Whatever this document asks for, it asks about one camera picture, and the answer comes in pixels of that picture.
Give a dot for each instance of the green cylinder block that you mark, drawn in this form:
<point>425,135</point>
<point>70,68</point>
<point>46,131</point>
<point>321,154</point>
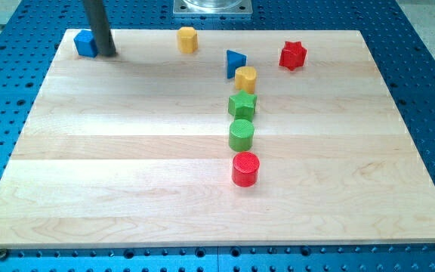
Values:
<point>241,134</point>

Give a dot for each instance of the blue triangle block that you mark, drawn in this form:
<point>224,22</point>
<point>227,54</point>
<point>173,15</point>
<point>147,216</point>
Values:
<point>235,60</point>

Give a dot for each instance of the blue cube block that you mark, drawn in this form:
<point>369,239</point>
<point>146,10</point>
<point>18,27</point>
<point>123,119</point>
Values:
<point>85,43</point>

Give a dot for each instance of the red star block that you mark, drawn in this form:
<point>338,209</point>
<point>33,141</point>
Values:
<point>293,55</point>

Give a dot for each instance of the blue perforated metal table plate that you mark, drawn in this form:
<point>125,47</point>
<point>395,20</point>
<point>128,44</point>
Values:
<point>399,35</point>

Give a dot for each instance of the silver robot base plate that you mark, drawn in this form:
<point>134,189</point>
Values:
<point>212,7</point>

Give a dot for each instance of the green star block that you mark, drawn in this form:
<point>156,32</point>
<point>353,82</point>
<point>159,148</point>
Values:
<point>242,105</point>

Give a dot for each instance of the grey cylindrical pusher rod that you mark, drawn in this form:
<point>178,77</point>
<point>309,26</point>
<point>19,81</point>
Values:
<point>98,21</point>

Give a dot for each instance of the light wooden board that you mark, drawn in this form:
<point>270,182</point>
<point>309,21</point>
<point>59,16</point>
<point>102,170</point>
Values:
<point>132,150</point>

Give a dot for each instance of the yellow heart block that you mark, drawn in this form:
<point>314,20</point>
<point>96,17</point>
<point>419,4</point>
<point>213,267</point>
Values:
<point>245,79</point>

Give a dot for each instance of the yellow hexagon block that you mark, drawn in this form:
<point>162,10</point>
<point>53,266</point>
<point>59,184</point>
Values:
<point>187,40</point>

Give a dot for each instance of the red cylinder block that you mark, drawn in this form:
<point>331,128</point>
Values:
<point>245,169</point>

